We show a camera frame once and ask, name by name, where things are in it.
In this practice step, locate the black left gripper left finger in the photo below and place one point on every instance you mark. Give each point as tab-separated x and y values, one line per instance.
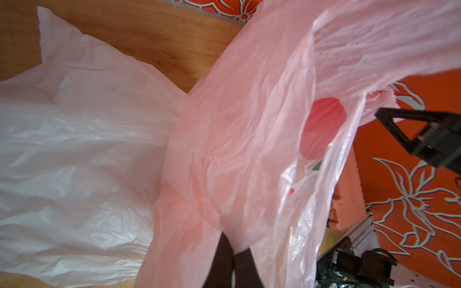
222	268

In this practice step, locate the red plastic tool case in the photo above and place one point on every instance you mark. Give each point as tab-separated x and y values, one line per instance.
347	205

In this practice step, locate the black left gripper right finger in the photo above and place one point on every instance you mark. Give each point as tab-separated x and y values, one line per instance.
246	272

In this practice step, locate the white plastic bag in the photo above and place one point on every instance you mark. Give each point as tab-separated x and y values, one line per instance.
83	142

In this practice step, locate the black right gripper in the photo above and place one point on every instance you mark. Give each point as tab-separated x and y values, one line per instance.
433	136

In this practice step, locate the pink printed plastic bag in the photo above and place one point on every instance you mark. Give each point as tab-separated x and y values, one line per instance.
378	99

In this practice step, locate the plain pink plastic bag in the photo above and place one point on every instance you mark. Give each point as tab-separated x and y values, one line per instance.
264	135

